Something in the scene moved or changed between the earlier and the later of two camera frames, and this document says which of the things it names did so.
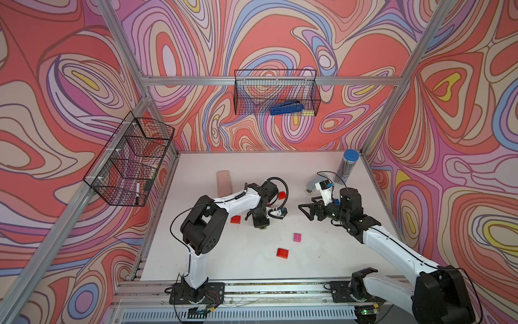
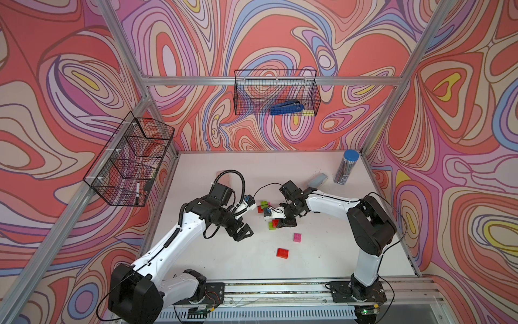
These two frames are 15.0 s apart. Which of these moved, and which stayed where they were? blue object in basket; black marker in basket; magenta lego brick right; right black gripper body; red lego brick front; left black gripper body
Moved: left black gripper body; right black gripper body
Stayed: red lego brick front; blue object in basket; black marker in basket; magenta lego brick right
